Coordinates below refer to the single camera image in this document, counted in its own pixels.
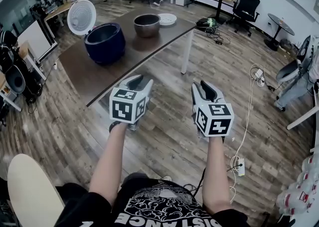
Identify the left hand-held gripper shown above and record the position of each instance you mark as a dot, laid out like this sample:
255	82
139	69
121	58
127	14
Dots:
120	107

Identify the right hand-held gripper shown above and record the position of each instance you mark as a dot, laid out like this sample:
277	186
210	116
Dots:
214	118

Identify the dark blue rice cooker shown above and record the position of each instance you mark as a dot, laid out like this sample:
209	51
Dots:
104	41

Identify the metal pot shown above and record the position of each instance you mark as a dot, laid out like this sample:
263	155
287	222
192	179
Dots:
147	27

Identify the person's left forearm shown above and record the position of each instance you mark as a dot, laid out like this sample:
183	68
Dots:
109	161

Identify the person's right forearm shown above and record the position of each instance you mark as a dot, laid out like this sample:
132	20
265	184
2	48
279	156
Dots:
216	171

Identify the dark brown table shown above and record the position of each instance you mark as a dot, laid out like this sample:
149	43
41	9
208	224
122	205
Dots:
154	46

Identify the grey shell chair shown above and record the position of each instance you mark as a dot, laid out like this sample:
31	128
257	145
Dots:
290	70

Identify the white desk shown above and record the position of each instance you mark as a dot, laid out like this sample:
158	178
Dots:
305	113

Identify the black and green bag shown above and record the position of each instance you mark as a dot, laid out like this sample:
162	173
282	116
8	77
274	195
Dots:
206	23

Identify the person's black printed shirt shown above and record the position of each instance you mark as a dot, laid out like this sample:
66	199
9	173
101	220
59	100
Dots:
159	206

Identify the white flat panel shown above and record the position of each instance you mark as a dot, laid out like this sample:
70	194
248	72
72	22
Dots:
37	40

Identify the black shell chair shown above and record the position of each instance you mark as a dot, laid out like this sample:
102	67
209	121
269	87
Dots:
15	80

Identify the pack of water bottles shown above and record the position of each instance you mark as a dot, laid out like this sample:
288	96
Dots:
301	188

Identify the light wooden desk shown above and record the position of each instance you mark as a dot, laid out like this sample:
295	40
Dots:
62	11

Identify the round glass side table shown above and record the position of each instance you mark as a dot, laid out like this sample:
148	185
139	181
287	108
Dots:
280	24

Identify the black office chair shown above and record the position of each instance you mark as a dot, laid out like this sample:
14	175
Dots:
246	6

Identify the round beige tabletop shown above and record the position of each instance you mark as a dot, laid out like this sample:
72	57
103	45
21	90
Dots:
32	191

